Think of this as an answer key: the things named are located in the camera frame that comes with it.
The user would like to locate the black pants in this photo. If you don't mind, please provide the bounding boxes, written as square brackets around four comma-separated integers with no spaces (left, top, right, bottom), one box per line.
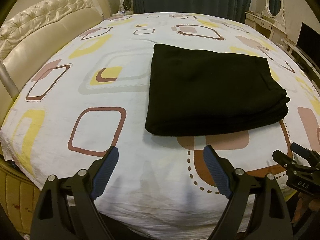
[145,44,290,137]

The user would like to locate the person right hand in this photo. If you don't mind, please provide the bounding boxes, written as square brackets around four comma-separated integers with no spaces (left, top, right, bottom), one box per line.
[291,193,320,224]

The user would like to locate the white TV stand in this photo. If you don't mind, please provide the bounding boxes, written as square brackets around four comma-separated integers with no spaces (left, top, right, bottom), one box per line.
[283,38,319,93]

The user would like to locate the patterned white bed sheet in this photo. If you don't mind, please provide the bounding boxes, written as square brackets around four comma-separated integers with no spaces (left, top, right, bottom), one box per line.
[1,12,319,239]

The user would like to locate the black flat screen television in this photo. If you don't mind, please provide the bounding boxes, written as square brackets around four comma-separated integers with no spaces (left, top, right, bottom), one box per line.
[297,23,320,64]

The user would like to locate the white vanity dressing table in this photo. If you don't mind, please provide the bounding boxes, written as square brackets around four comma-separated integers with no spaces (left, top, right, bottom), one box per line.
[245,11,287,45]

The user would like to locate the oval vanity mirror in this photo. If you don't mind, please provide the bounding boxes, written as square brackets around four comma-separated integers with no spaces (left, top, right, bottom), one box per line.
[262,0,285,25]

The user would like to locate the cream tufted headboard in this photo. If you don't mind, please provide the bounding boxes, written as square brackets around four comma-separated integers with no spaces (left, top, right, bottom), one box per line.
[0,0,112,126]

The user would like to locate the small desk fan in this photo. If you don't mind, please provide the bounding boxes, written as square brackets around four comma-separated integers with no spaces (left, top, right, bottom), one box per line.
[112,0,133,16]

